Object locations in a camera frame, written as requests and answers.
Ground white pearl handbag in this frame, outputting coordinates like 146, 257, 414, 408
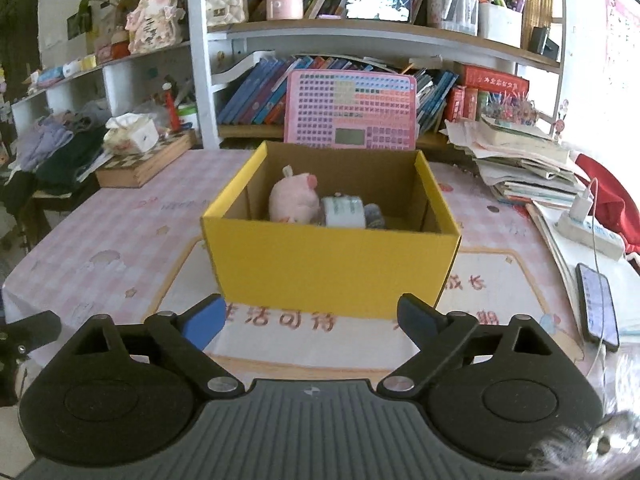
206, 0, 248, 26

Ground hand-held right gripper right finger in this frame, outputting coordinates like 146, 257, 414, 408
377, 294, 561, 401

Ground white shelf unit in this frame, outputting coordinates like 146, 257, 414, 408
10, 0, 571, 151

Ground red book box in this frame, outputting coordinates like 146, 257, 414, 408
444, 85, 479, 123

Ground white pen holder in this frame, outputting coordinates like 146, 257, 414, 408
477, 2, 523, 48

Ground pile of clothes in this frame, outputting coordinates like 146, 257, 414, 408
0, 105, 113, 201

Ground white power strip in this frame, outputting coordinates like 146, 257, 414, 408
556, 212, 626, 259

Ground pink floral ornament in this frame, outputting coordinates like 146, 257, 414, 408
125, 0, 182, 55

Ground black smartphone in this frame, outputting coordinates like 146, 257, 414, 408
575, 262, 620, 351

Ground clear pen holder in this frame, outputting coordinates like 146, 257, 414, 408
427, 0, 480, 36

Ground wooden chess box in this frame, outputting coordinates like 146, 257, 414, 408
95, 130, 197, 188

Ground green photo card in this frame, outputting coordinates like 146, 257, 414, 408
67, 0, 93, 41

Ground floral tissue box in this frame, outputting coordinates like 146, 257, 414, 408
103, 112, 160, 155

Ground yellow cardboard box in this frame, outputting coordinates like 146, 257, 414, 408
201, 141, 462, 320

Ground row of blue books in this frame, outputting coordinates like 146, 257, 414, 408
216, 55, 460, 136

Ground pink toy laptop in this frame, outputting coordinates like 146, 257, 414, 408
283, 70, 418, 151

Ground small black box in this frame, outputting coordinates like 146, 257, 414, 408
529, 26, 560, 59

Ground pink checked tablecloth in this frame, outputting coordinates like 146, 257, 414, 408
0, 149, 611, 376

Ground white charging cable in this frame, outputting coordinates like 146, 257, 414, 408
582, 177, 621, 381

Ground thick red book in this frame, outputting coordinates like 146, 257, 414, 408
454, 62, 530, 92

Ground colourful small figurines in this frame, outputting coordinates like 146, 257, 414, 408
482, 92, 538, 126

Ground green white jar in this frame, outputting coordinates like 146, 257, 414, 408
177, 103, 199, 131

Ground red marker bottle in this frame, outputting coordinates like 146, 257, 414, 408
164, 85, 181, 133

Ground stack of papers and books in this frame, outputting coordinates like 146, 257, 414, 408
442, 117, 586, 208

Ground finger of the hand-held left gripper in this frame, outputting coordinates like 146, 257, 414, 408
0, 310, 62, 356

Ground white tape roll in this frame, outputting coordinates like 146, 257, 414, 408
320, 195, 367, 229

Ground wall poster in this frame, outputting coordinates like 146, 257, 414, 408
602, 0, 640, 111

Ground white paper sheets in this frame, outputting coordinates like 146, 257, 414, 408
525, 202, 640, 338

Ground white charger plug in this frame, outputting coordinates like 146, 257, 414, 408
570, 187, 596, 223

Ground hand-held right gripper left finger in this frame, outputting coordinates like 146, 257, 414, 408
70, 294, 246, 401

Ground pink plush pig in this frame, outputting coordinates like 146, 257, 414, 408
268, 165, 321, 224

